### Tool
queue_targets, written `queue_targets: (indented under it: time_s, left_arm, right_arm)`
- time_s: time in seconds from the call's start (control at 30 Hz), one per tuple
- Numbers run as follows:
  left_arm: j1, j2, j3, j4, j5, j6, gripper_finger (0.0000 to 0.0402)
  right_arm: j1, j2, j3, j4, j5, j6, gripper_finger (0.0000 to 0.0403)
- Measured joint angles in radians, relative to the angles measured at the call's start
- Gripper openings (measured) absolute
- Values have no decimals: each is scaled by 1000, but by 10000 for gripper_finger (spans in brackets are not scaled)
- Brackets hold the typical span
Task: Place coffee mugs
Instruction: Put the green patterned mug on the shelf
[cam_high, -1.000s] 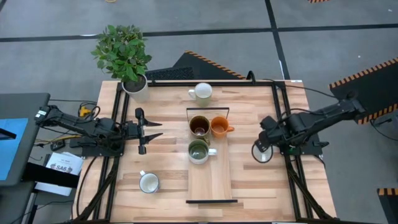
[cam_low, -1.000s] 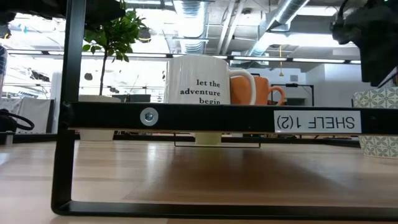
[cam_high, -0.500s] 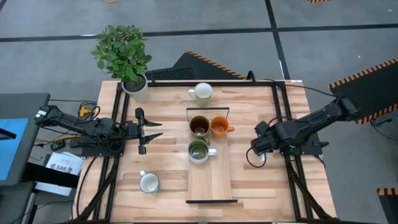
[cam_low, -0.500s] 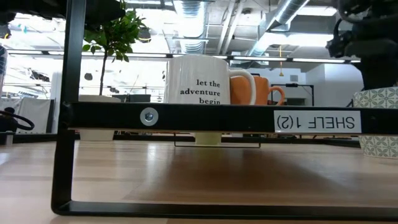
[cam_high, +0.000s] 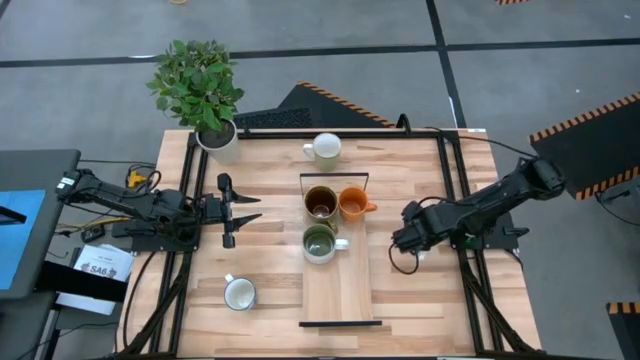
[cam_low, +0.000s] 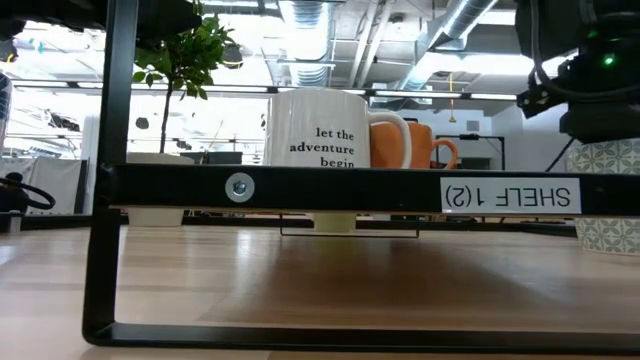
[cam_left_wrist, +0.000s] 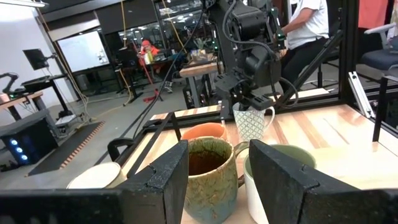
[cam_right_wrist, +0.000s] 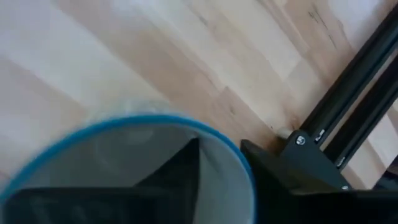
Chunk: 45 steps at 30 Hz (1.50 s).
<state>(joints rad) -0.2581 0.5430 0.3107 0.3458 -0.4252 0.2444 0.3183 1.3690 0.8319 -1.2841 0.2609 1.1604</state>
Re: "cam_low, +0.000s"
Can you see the white mug teal tile pattern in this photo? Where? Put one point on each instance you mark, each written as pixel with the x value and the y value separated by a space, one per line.
pixel 607 235

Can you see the orange mug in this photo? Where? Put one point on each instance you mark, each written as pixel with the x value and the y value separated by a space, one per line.
pixel 425 145

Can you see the white mug green inside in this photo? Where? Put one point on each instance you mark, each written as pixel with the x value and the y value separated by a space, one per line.
pixel 310 125

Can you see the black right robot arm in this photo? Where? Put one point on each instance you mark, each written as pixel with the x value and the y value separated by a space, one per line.
pixel 565 20

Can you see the white shelf label sticker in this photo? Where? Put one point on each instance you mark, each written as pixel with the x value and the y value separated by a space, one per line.
pixel 510 196

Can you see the silver bolt with washer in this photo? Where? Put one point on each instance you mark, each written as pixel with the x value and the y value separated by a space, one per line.
pixel 239 187

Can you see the green leafy plant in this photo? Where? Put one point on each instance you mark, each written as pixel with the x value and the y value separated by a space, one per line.
pixel 187 60

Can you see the white plant pot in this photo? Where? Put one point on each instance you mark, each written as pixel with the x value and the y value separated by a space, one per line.
pixel 155 217

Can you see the white partition screen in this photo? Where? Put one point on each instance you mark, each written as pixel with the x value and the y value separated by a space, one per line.
pixel 55 185

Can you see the silver ventilation duct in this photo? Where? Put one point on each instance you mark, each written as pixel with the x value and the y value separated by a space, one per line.
pixel 450 30
pixel 307 40

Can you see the black metal table frame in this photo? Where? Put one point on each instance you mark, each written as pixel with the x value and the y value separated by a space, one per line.
pixel 450 223

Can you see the wooden shelf black metal frame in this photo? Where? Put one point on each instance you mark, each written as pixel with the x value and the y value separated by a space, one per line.
pixel 350 190

